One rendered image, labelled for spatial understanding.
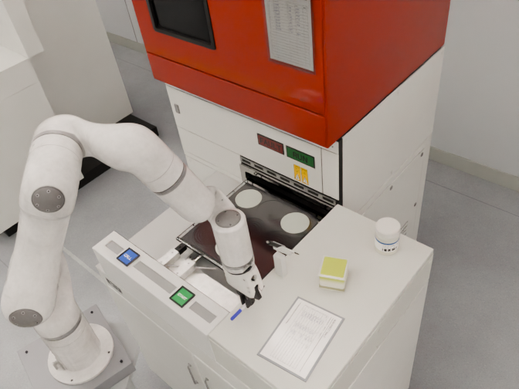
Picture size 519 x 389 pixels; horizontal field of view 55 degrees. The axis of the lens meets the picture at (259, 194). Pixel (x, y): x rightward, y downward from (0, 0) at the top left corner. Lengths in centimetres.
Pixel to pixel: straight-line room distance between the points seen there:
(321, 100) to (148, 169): 59
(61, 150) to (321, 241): 87
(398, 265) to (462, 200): 169
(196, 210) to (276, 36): 56
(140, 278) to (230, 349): 39
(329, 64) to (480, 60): 169
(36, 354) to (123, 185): 201
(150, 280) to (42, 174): 71
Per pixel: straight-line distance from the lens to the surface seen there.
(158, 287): 157
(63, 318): 142
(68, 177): 99
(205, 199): 110
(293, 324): 141
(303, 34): 135
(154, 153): 100
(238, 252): 122
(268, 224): 174
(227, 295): 160
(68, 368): 160
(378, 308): 145
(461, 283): 277
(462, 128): 322
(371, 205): 197
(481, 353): 256
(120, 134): 99
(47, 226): 113
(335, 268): 143
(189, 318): 148
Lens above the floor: 216
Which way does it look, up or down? 43 degrees down
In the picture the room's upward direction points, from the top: 9 degrees counter-clockwise
